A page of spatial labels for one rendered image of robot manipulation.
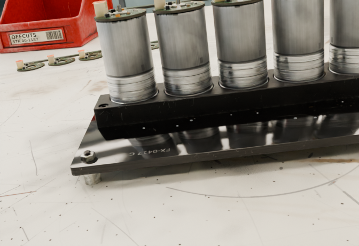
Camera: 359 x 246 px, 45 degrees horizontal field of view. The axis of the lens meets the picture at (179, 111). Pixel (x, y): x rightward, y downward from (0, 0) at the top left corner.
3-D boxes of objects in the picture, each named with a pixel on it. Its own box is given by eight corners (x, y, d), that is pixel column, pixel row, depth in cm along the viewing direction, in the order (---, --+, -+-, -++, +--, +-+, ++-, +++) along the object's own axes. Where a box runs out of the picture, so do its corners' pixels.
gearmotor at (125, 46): (160, 116, 21) (143, 12, 19) (110, 122, 21) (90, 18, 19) (161, 99, 24) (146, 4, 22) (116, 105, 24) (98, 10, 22)
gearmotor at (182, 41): (216, 109, 21) (205, 4, 19) (166, 116, 21) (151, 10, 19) (212, 93, 23) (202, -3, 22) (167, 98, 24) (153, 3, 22)
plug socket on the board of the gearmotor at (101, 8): (111, 16, 20) (109, 1, 20) (94, 18, 20) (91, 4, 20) (114, 13, 21) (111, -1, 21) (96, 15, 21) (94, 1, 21)
